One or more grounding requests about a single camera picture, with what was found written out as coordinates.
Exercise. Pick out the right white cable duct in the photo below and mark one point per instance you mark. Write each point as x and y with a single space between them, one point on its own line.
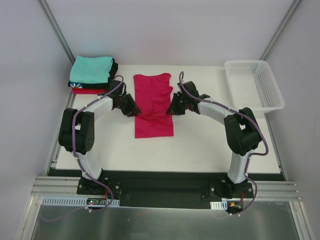
219 205

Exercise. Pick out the right aluminium corner post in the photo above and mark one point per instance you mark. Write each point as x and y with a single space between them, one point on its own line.
288 16

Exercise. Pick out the pink t shirt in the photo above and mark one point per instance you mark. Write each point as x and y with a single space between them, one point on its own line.
153 97

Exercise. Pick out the white cable duct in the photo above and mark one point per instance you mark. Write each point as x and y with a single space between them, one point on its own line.
79 202
219 205

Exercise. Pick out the aluminium corner post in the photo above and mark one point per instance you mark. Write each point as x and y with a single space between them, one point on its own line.
56 30
288 16

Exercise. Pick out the teal t shirt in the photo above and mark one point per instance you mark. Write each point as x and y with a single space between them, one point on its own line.
91 70

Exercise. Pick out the aluminium frame rail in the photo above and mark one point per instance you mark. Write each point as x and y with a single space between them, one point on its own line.
284 191

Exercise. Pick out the black t shirt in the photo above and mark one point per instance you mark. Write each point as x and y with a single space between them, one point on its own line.
112 72

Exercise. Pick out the white plastic laundry basket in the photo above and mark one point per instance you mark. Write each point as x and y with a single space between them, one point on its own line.
252 84

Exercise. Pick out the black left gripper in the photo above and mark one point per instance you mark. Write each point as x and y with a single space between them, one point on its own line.
128 106

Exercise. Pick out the red t shirt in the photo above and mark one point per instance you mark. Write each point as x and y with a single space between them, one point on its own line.
84 91

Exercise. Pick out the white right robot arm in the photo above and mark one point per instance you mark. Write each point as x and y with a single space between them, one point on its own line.
242 132

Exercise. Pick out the left white cable duct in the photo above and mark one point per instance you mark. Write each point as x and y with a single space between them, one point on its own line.
79 202

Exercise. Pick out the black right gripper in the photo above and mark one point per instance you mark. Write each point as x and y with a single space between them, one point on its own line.
178 104

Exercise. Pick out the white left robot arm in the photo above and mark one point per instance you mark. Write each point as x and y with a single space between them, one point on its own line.
77 129

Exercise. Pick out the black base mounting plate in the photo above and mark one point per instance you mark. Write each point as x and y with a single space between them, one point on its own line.
177 190

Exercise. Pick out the left aluminium corner post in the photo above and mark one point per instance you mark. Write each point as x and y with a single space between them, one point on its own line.
56 30

